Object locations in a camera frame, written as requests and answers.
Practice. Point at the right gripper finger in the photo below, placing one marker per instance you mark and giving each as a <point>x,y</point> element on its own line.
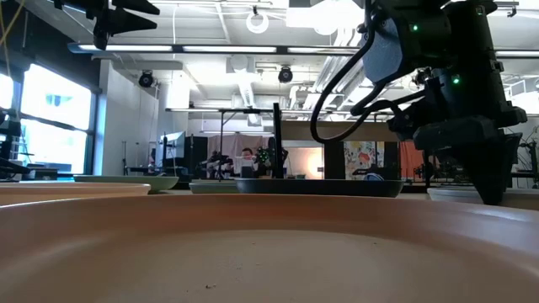
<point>488,177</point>
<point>513,155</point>

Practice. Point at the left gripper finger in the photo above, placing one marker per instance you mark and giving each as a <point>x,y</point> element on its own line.
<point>122,23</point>
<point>135,6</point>

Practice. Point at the cream white plate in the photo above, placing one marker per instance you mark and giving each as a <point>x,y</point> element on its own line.
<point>450,195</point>

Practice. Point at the dark teal plate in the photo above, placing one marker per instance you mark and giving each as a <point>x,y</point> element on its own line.
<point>316,188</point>

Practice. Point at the light green plate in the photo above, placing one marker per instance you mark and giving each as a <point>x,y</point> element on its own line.
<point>164,184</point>

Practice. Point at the terracotta plate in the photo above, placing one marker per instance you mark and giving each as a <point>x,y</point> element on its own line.
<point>269,252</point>

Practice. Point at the small black robot arm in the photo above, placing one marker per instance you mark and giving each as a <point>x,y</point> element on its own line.
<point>217,162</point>

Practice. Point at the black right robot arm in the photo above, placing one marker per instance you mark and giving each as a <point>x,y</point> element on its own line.
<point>463,42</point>

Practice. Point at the black tripod stand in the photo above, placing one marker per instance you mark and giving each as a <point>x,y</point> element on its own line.
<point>534,164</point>

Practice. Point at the long ceiling light bar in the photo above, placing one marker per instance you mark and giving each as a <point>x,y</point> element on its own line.
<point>135,48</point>

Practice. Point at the black hanging speaker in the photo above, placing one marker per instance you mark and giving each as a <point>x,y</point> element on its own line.
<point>146,79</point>
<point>285,74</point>

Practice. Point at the floral patterned panel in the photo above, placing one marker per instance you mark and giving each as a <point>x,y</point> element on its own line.
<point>360,160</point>

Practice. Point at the lit computer monitor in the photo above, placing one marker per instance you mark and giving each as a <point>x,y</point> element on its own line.
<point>174,145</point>

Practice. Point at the black desk equipment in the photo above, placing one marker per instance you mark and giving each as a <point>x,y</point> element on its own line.
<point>10,126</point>

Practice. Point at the black cabinet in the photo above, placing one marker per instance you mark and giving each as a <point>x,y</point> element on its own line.
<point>195,155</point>

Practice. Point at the pink curtain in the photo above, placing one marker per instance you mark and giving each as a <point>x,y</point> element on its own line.
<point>229,145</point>

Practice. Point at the person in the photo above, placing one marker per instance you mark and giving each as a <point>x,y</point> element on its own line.
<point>247,156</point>

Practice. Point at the orange wall panel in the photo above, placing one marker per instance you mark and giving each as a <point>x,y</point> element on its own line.
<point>410,160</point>

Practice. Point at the black wall panel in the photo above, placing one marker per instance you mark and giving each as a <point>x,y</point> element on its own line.
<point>332,160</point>

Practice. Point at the black workstation frame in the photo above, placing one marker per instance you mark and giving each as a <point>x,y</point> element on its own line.
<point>236,110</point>

